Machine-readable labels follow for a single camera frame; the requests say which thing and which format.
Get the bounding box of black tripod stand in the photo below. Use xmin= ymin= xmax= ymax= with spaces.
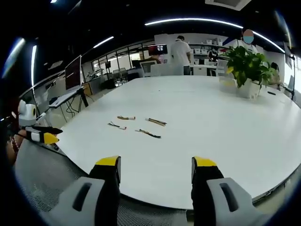
xmin=288 ymin=53 xmax=297 ymax=100

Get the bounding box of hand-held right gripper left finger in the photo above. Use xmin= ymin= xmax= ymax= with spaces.
xmin=48 ymin=155 xmax=122 ymax=226

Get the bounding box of white office chair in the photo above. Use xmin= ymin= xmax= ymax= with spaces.
xmin=139 ymin=60 xmax=158 ymax=78

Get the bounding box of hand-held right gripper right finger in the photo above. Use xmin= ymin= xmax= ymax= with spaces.
xmin=190 ymin=156 xmax=266 ymax=226

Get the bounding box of white plant pot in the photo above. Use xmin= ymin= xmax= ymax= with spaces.
xmin=236 ymin=78 xmax=262 ymax=99

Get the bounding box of long ceiling light strip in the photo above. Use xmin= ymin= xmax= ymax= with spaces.
xmin=144 ymin=18 xmax=244 ymax=30

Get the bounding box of clear plastic box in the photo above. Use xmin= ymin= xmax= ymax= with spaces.
xmin=218 ymin=74 xmax=238 ymax=92

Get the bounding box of short ceiling light strip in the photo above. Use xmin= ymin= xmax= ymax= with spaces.
xmin=92 ymin=35 xmax=115 ymax=49

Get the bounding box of ceiling air vent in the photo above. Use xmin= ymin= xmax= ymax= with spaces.
xmin=205 ymin=0 xmax=248 ymax=11

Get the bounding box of red wall screen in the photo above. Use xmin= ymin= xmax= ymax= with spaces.
xmin=148 ymin=44 xmax=168 ymax=56

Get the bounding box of large tilted monitor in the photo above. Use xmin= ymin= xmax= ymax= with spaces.
xmin=64 ymin=55 xmax=83 ymax=92

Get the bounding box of grey mesh chair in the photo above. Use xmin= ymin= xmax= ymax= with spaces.
xmin=13 ymin=138 xmax=191 ymax=226

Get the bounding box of green potted plant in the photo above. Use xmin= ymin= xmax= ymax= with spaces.
xmin=221 ymin=46 xmax=277 ymax=88

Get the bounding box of small white side table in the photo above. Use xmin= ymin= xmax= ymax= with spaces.
xmin=48 ymin=87 xmax=89 ymax=120

